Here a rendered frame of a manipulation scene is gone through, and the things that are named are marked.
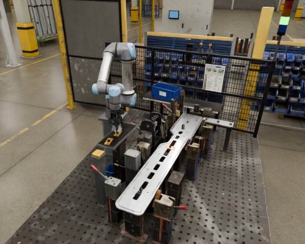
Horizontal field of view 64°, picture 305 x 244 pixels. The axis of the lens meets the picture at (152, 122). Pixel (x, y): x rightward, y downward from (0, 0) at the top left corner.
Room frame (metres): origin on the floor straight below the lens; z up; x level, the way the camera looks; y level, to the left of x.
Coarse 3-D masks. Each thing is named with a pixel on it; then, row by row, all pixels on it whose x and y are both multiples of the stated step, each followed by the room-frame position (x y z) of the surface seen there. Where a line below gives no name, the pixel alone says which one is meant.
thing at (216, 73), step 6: (204, 66) 2.57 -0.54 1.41; (210, 66) 2.55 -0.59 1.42; (216, 66) 2.52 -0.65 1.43; (222, 66) 2.50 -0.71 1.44; (204, 72) 2.57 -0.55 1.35; (210, 72) 2.55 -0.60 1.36; (216, 72) 2.52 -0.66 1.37; (222, 72) 2.50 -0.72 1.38; (204, 78) 2.57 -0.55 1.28; (210, 78) 2.54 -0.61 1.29; (216, 78) 2.52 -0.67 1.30; (222, 78) 2.49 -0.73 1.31; (210, 84) 2.54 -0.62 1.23; (216, 84) 2.51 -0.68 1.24; (222, 84) 2.49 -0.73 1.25; (204, 90) 2.56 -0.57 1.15; (210, 90) 2.54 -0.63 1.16; (216, 90) 2.51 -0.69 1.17; (222, 90) 2.48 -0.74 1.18
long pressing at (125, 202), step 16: (176, 128) 1.95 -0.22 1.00; (192, 128) 1.96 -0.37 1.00; (160, 144) 1.68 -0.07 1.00; (176, 144) 1.69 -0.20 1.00; (144, 176) 1.29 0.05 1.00; (160, 176) 1.29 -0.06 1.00; (128, 192) 1.13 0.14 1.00; (144, 192) 1.14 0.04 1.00; (128, 208) 1.01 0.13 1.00; (144, 208) 1.01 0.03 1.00
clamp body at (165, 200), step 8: (160, 200) 1.01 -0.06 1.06; (168, 200) 1.02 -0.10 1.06; (160, 208) 1.00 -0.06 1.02; (168, 208) 0.98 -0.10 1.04; (160, 216) 1.00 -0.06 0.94; (168, 216) 0.98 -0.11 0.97; (160, 224) 1.00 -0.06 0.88; (168, 224) 0.99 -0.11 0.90; (160, 232) 0.99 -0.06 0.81; (168, 232) 0.99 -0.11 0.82; (152, 240) 1.01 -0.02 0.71; (160, 240) 0.99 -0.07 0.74; (168, 240) 0.99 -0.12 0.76
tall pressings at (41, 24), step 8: (32, 0) 10.72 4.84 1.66; (48, 0) 11.63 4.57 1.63; (32, 8) 10.66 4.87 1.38; (40, 8) 11.02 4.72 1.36; (48, 8) 11.53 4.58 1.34; (40, 16) 10.93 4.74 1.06; (48, 16) 11.50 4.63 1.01; (40, 24) 11.12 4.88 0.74; (56, 24) 11.49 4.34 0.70; (40, 32) 10.68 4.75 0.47; (48, 32) 11.21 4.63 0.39; (56, 32) 11.78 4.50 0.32
